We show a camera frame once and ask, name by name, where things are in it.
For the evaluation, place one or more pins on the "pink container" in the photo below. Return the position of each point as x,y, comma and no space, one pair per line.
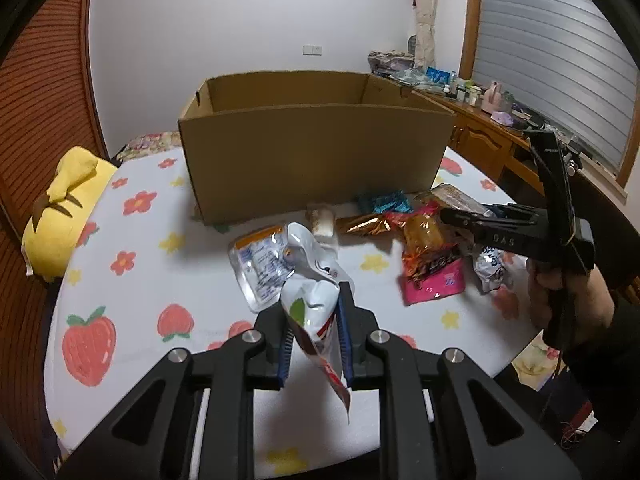
492,97

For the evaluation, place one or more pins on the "teal snack packet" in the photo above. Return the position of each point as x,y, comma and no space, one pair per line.
385,202

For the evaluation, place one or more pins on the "clear packet of brown snacks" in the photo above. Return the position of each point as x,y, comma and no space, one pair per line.
450,197

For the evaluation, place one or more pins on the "green patterned cloth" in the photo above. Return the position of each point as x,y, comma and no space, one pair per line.
407,76

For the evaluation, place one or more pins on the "floral quilt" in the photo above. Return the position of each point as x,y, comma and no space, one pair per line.
150,144

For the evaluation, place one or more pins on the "purple cloth item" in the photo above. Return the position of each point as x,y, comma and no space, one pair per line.
502,117

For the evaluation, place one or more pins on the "row of small bottles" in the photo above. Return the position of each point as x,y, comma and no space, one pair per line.
462,91

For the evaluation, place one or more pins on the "pink snack packet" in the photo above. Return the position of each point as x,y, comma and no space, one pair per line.
435,285

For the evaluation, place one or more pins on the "beige curtain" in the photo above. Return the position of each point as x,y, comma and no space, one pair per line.
426,15

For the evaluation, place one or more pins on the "clear pouch with orange top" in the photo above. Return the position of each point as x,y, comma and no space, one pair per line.
255,265

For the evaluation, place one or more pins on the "orange brown snack packet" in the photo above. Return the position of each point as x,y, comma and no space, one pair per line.
425,240

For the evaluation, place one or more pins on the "white blue snack packet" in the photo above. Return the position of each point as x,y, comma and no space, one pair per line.
492,267

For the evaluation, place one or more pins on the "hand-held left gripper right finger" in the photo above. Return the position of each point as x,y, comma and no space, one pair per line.
345,340

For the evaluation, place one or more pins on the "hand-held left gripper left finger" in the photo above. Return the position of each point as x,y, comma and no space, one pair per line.
284,355

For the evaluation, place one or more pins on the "person's dark pants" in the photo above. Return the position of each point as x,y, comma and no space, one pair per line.
575,450

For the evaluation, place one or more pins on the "yellow plush toy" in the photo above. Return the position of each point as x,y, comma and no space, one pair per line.
60,230

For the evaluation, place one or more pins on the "person's right hand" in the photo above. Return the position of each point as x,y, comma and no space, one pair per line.
585,305

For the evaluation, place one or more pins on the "blue box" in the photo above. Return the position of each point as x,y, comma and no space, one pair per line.
436,74

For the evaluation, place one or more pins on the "person's right forearm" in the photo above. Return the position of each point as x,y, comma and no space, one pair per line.
615,340

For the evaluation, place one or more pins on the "floral storage bag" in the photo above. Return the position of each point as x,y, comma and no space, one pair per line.
390,60

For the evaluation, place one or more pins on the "white red snack packet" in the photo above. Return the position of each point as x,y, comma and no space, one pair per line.
310,305

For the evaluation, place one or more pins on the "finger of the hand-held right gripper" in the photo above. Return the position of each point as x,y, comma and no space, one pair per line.
465,222
510,208

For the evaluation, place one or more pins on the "white wall socket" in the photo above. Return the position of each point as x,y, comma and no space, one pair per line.
312,50

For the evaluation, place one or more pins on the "small beige snack packet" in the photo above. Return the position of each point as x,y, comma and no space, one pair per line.
321,222

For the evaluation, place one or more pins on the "strawberry printed blanket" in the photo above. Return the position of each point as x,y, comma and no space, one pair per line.
150,270

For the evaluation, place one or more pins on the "shiny orange gold wrapper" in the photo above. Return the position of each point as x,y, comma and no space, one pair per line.
360,223

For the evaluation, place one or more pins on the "brown cardboard box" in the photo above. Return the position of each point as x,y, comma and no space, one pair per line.
310,160

